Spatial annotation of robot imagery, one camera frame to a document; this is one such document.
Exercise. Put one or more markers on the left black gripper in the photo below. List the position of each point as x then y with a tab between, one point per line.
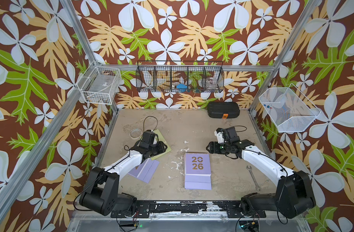
162	147

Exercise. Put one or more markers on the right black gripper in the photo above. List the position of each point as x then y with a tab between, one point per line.
214	144

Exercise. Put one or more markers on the green 2026 desk calendar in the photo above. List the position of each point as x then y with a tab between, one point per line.
164	144

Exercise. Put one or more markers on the purple 2026 calendar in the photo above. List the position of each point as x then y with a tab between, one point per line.
197	171
145	170

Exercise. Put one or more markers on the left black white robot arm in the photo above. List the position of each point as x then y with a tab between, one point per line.
100	193

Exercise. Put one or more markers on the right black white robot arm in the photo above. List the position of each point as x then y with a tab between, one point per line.
294	194

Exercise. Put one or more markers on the clear round lid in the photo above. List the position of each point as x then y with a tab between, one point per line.
136	133

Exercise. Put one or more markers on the black hard case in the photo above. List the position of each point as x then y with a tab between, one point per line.
223	110

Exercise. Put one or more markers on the silver wrench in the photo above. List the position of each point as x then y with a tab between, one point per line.
257	187

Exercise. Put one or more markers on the blue object in basket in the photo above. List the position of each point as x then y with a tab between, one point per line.
182	88

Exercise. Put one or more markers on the white mesh basket right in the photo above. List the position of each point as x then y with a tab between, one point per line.
289	109

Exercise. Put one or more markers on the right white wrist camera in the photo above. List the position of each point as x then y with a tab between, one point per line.
219	136

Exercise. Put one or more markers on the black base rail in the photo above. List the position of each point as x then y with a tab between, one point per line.
144	209

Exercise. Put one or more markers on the black wire basket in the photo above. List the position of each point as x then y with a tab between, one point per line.
164	76

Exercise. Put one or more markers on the white wire basket left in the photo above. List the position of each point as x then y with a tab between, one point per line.
99	84

